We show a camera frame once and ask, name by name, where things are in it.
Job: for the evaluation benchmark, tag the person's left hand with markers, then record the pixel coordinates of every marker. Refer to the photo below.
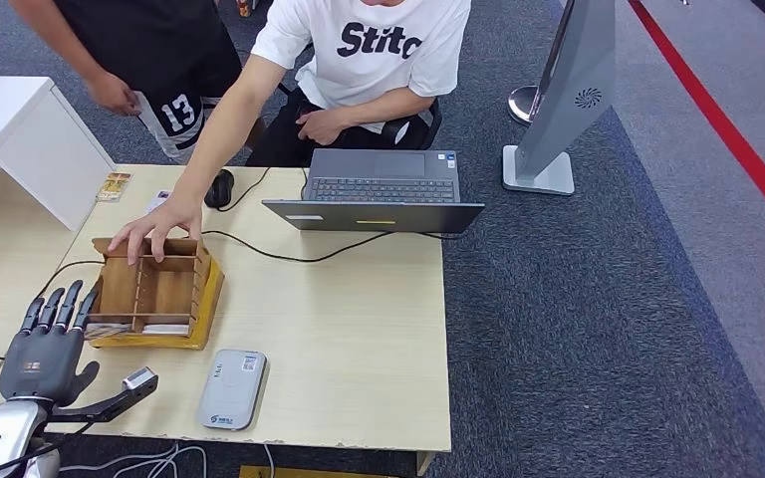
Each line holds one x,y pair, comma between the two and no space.
323,125

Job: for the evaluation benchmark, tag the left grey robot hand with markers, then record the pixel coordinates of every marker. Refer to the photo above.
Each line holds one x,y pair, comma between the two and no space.
42,363

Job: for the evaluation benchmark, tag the person's right hand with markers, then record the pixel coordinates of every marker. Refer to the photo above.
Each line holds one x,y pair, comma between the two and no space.
165,218
113,92

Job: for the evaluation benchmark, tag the white ID card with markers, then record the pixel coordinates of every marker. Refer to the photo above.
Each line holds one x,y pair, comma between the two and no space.
158,200

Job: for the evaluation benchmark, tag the wooden card organizer box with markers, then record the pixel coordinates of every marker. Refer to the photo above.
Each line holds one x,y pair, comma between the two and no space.
158,290

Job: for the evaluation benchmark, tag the person's right forearm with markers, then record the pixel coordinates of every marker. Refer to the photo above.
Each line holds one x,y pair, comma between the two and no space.
224,132
59,36

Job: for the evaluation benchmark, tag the person's left forearm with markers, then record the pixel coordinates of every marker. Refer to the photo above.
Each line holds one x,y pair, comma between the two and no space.
389,105

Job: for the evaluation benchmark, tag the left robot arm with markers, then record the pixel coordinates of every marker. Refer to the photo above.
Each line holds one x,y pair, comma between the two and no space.
0,435

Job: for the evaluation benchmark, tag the yellow patterned card packet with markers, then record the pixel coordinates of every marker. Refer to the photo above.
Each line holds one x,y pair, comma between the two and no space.
113,187

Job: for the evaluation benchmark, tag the person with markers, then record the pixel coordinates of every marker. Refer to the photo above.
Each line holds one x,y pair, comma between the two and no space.
369,72
145,39

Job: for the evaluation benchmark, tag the patterned key card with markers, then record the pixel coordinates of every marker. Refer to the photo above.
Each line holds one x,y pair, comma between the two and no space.
106,332

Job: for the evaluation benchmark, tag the white key card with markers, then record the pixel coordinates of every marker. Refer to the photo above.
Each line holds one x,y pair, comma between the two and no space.
165,330

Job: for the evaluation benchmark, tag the grey card reader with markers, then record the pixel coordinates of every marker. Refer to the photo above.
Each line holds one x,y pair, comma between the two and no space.
232,389

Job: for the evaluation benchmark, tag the black computer mouse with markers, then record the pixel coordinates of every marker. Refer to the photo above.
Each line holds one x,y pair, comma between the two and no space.
219,190

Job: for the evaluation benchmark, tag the white cabinet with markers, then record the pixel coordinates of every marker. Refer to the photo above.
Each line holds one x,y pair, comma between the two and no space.
33,132

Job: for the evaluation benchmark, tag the dark grey laptop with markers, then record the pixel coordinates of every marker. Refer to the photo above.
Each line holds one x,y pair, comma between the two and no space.
382,214

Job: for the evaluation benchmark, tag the chrome stanchion base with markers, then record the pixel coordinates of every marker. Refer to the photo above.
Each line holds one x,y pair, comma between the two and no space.
521,105

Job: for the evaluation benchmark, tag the grey kiosk stand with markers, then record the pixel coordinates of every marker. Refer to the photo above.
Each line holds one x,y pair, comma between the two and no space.
567,99

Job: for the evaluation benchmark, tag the yellow floor tape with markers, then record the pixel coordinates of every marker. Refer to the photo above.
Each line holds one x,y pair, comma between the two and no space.
303,472

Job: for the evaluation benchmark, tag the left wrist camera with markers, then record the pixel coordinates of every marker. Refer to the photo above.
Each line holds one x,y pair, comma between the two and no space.
139,379

